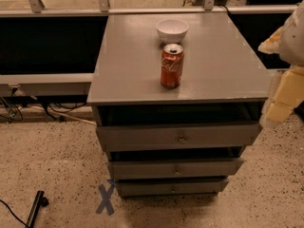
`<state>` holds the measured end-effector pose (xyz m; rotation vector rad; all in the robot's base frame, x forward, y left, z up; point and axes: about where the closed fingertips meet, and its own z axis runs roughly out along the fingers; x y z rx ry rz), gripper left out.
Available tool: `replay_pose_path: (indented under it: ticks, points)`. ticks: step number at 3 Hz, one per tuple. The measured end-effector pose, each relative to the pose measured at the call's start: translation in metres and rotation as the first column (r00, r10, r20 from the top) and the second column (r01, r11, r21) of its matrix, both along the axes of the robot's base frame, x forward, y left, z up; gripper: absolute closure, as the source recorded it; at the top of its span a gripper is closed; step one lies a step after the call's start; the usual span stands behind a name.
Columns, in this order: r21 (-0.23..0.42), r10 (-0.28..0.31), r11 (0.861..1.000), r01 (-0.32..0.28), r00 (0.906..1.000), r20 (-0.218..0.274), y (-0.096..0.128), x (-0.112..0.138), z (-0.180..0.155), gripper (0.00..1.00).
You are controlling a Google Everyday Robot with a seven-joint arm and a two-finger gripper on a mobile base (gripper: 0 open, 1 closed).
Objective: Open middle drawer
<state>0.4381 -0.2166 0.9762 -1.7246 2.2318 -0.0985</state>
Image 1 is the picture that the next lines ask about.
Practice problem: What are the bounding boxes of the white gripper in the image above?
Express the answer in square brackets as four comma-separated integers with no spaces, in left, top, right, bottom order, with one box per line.
[257,27,304,128]

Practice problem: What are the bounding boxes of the grey drawer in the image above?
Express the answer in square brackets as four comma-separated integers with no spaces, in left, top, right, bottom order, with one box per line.
[117,179,229,197]
[108,158,244,180]
[96,123,261,152]

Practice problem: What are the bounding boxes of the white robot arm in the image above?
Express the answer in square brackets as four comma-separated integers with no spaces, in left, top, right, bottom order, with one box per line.
[258,2,304,128]

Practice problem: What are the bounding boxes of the grey drawer cabinet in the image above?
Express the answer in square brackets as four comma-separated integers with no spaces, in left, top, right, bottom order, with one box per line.
[87,12,270,184]

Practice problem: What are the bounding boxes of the grey top drawer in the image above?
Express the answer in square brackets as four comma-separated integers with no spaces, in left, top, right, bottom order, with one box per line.
[96,123,261,152]

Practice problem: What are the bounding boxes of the grey bottom drawer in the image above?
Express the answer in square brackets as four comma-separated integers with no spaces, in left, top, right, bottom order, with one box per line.
[117,179,229,197]

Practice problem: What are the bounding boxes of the red Coca-Cola can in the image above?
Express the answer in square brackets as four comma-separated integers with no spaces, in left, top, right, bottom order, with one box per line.
[161,44,184,89]

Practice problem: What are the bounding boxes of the white ceramic bowl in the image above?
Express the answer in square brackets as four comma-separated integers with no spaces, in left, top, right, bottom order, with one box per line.
[156,19,189,44]

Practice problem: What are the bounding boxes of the blue tape cross mark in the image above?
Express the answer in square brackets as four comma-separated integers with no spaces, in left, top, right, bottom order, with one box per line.
[96,180,116,216]

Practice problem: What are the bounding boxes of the black bar on floor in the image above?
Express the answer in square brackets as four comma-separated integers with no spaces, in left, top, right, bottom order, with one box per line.
[26,190,49,228]

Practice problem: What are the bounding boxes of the grey metal railing frame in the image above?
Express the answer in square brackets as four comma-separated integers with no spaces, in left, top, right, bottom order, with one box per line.
[0,0,295,88]

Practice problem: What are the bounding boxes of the black cables under rail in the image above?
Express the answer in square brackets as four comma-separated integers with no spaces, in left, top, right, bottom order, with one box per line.
[0,86,88,124]

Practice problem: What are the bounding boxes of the black floor cable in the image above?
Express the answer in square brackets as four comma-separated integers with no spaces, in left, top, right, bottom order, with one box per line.
[0,199,28,228]

